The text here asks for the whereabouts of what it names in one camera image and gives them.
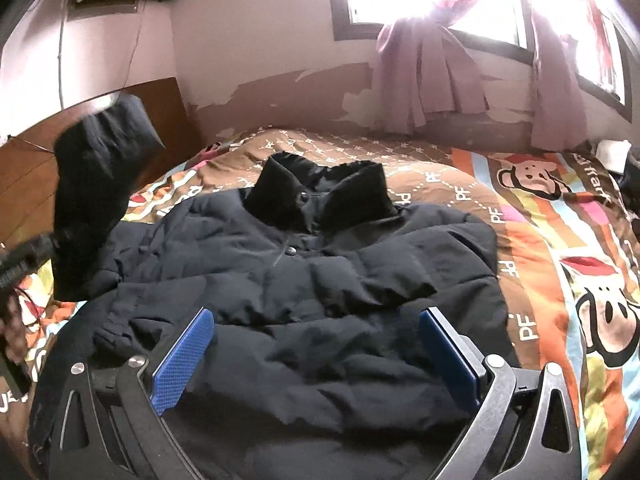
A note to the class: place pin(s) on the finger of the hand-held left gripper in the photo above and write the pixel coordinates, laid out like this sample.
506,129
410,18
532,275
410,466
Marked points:
31,256

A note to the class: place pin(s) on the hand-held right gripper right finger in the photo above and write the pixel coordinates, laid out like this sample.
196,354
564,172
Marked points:
445,355

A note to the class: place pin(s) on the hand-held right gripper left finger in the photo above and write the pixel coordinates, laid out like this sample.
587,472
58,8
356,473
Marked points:
182,355

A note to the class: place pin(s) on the black puffer jacket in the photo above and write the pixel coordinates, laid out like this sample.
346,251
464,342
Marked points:
300,285

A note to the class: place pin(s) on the person's left hand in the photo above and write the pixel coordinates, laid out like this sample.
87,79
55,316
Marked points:
12,332

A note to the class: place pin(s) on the wooden headboard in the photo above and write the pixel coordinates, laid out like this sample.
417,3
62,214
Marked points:
30,180

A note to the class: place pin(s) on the brown printed cartoon blanket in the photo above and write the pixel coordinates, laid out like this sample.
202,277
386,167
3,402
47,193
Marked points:
440,185

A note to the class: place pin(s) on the dark cloth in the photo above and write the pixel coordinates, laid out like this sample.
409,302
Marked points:
631,195

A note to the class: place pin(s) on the white cloth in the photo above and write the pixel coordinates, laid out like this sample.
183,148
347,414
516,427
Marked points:
614,152

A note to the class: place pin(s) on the wide pink curtain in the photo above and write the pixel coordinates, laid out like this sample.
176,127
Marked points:
425,70

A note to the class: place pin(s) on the narrow pink curtain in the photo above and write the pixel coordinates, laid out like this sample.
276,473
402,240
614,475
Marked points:
555,85

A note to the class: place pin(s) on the dark framed window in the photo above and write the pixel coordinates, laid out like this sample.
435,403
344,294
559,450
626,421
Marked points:
345,25

